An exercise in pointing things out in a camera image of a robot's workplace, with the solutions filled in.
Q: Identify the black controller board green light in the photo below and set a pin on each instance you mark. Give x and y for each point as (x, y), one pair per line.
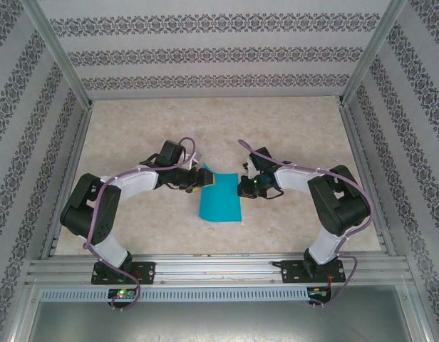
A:
(121, 294)

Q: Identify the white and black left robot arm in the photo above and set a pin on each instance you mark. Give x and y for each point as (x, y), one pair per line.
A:
(109, 246)

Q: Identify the aluminium frame post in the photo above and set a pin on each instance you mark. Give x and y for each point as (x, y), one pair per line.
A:
(55, 50)
(374, 50)

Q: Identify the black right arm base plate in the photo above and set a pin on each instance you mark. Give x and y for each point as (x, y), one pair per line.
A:
(290, 272)

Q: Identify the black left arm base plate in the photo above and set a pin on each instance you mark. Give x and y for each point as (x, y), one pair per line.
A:
(144, 272)

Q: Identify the aluminium mounting rail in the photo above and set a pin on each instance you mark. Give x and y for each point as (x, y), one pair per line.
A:
(219, 267)

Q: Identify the grey metal sheet panel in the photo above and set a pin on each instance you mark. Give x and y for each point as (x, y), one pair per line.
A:
(219, 320)

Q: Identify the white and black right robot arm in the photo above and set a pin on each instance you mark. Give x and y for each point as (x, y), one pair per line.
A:
(342, 210)

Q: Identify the aluminium side rail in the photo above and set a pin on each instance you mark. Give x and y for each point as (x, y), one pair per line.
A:
(367, 178)
(72, 171)

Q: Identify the aluminium frame bar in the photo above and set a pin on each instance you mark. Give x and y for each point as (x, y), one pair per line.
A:
(23, 310)
(417, 310)

